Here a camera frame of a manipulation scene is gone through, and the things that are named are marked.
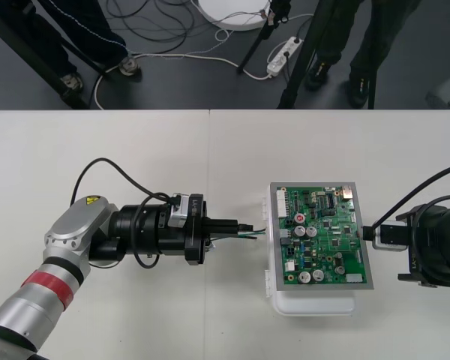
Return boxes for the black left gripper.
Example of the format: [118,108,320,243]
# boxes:
[183,191,246,264]

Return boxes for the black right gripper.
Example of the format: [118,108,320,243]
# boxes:
[395,205,437,288]

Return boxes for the red black green cable bundle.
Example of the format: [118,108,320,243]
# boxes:
[205,223,268,257]

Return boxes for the grey plastic case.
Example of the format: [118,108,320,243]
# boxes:
[425,76,450,110]

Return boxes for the white power strip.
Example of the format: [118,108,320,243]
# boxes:
[266,35,305,78]

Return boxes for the white round base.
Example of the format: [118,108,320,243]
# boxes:
[196,0,274,31]

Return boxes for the person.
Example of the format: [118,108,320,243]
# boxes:
[303,0,425,107]
[20,0,140,92]

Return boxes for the black stand legs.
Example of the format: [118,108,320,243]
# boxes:
[0,0,112,110]

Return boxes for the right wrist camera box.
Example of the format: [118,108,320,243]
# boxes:
[370,221,412,252]

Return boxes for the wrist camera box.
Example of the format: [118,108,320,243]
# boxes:
[370,221,412,252]
[167,192,194,229]

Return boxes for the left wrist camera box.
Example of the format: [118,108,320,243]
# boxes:
[167,192,194,229]

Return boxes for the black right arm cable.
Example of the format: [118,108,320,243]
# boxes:
[361,161,450,242]

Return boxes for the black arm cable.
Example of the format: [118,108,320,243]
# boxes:
[70,157,182,269]
[361,161,450,242]

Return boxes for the green circuit board grey frame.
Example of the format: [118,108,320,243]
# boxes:
[269,181,375,292]

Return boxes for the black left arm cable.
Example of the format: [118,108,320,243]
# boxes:
[70,157,182,269]

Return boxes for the white power cable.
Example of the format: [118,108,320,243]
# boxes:
[94,51,272,110]

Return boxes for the black floor cables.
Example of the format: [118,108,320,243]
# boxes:
[108,0,218,54]

